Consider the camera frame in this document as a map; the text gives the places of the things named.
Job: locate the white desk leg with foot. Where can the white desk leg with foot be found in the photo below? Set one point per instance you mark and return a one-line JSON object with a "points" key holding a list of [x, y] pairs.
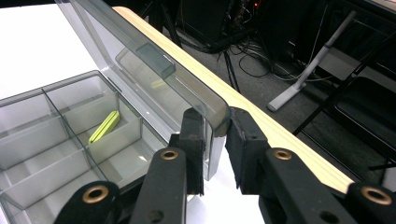
{"points": [[306, 71]]}

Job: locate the black folding chair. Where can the black folding chair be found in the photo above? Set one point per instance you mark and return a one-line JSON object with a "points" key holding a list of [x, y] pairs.
{"points": [[367, 105]]}

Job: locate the grey transparent compartment box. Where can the grey transparent compartment box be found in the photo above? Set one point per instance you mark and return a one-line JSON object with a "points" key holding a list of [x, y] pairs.
{"points": [[93, 93]]}

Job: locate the dark equipment rack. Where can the dark equipment rack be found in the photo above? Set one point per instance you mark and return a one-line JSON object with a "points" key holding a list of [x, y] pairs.
{"points": [[202, 18]]}

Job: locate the small yellow bar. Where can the small yellow bar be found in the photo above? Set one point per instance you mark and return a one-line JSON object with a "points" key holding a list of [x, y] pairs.
{"points": [[104, 127]]}

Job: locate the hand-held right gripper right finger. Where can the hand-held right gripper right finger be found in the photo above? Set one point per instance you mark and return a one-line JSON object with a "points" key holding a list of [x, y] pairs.
{"points": [[258, 161]]}

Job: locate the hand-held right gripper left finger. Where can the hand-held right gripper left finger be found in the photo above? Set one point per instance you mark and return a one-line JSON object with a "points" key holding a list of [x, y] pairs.
{"points": [[174, 180]]}

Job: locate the beige desk top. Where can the beige desk top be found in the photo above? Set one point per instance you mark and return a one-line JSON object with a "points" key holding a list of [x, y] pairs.
{"points": [[384, 3]]}

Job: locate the wooden table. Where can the wooden table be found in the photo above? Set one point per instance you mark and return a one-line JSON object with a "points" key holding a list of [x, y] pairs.
{"points": [[280, 130]]}

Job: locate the black tripod leg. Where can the black tripod leg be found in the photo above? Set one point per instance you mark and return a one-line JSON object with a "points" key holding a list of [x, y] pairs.
{"points": [[231, 73]]}

